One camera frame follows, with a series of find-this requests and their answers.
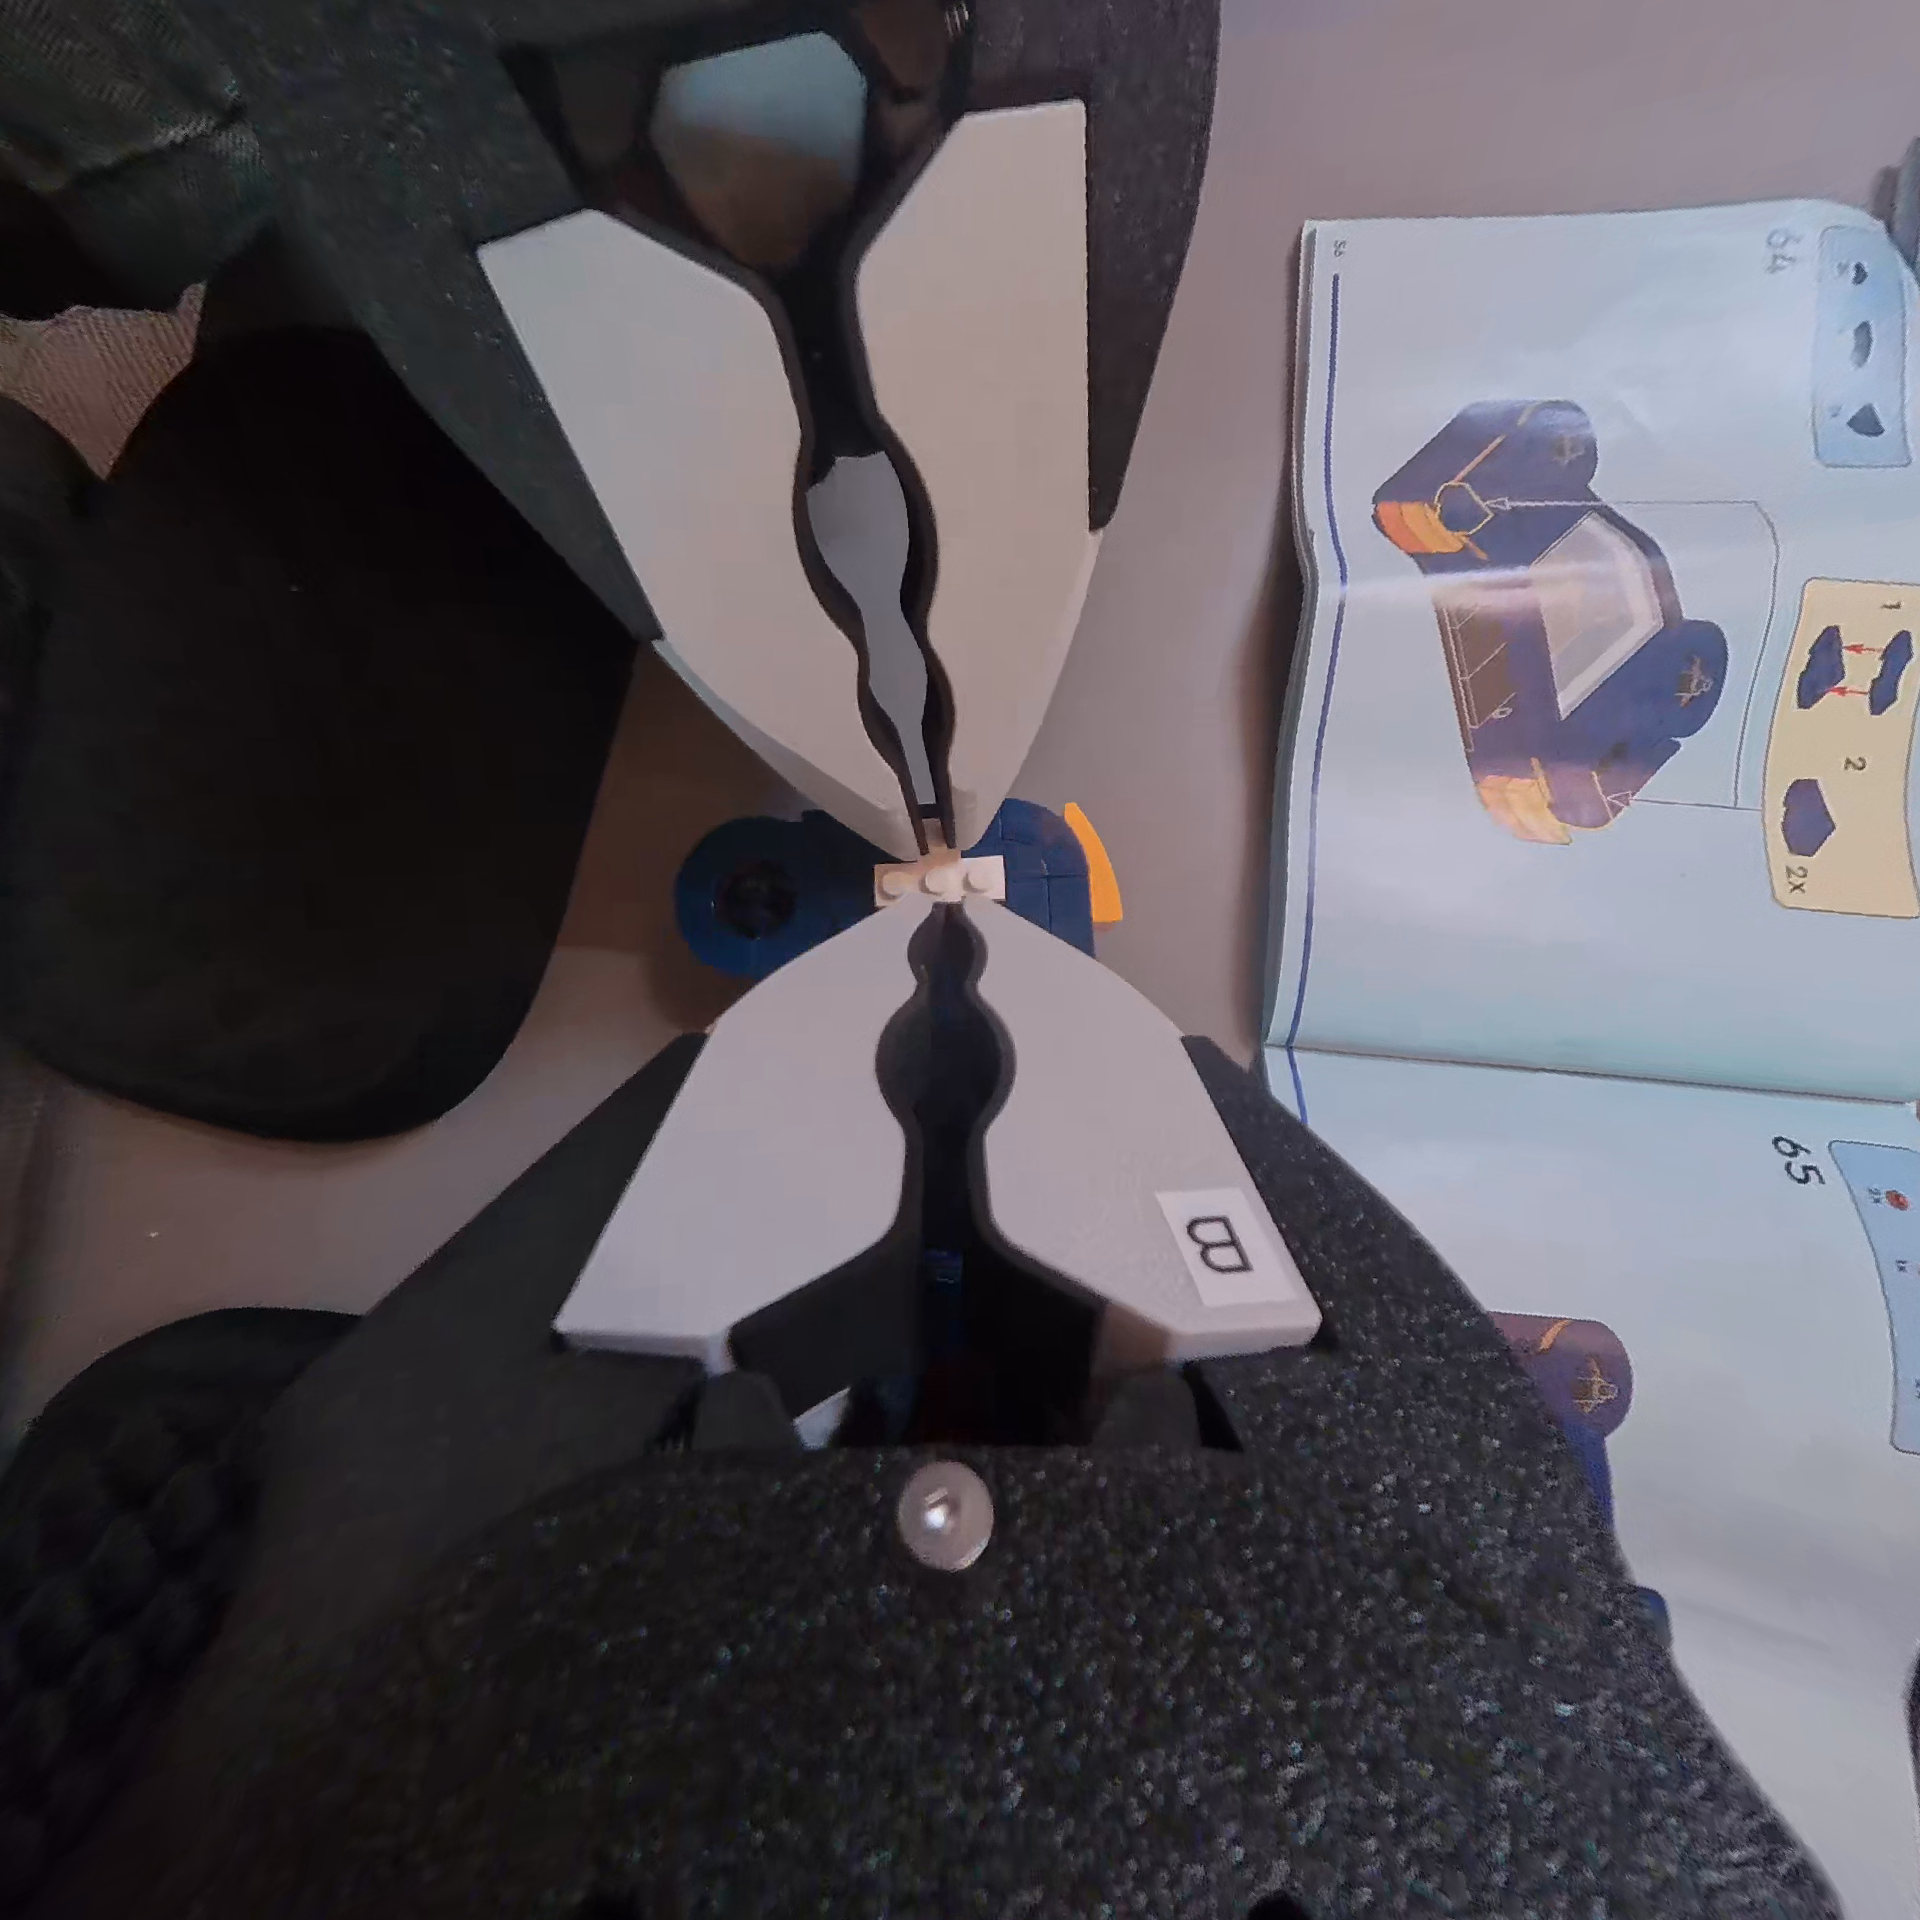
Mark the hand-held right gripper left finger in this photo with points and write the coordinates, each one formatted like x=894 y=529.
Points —
x=750 y=1185

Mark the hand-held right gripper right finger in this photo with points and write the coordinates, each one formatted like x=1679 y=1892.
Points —
x=1126 y=1156

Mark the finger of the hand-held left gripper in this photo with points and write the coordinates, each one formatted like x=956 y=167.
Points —
x=1003 y=376
x=674 y=452

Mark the blue toy brick game console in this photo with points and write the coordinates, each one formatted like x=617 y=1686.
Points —
x=1050 y=870

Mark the white cross brick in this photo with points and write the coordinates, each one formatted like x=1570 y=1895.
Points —
x=938 y=883

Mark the instruction booklet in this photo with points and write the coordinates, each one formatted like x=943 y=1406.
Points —
x=1575 y=931

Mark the person's left forearm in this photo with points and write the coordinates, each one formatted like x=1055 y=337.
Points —
x=106 y=89

